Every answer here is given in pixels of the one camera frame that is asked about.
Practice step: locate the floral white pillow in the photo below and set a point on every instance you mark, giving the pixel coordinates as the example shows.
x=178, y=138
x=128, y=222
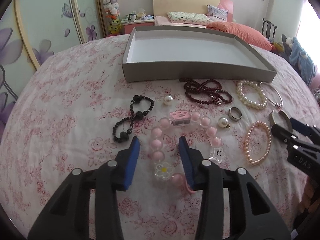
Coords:
x=188, y=18

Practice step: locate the sliding wardrobe with flowers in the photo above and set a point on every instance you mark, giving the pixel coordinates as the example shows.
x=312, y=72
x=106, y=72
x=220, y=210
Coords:
x=32, y=31

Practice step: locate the silver bangle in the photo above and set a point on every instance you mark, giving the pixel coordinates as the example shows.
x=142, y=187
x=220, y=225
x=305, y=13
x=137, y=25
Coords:
x=273, y=96

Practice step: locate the folded salmon duvet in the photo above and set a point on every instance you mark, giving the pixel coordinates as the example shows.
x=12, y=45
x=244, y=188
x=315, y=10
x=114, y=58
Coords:
x=246, y=33

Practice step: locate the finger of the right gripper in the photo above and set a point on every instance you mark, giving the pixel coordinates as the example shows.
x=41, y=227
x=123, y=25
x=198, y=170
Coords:
x=305, y=129
x=282, y=134

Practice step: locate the floral pink bedsheet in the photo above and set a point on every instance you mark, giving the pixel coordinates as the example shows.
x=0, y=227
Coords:
x=64, y=119

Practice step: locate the loose white pearl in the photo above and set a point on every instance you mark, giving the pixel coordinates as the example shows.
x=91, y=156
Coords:
x=168, y=100

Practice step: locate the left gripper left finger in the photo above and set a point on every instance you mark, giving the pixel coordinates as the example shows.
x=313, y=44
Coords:
x=66, y=214

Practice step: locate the grey cardboard tray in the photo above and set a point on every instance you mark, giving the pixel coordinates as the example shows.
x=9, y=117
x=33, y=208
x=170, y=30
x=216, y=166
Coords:
x=174, y=52

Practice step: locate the dark wooden chair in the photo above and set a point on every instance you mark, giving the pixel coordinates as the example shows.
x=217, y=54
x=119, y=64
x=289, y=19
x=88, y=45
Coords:
x=268, y=29

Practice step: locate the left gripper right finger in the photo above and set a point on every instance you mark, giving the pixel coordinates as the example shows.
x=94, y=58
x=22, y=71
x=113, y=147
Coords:
x=251, y=213

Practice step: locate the cream pink headboard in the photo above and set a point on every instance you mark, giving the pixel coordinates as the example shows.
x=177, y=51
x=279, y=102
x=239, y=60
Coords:
x=162, y=7

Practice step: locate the white mug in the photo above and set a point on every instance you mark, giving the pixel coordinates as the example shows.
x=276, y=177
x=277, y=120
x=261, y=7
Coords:
x=132, y=17

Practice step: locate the blue plush garment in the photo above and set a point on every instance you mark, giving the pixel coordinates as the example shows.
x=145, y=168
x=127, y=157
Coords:
x=299, y=59

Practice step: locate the pearl pendant with hook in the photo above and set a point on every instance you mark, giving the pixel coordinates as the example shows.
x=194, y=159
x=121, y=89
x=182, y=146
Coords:
x=223, y=122

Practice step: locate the clear tube of plush toys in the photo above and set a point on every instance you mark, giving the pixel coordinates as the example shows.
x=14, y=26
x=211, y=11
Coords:
x=111, y=14

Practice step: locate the lavender small pillow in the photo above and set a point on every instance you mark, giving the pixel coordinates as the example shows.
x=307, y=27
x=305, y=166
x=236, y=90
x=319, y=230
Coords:
x=217, y=14

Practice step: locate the pink white nightstand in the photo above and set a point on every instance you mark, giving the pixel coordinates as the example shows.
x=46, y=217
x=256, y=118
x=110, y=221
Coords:
x=128, y=27

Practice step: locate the person's right hand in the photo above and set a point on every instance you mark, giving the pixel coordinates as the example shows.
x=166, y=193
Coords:
x=307, y=203

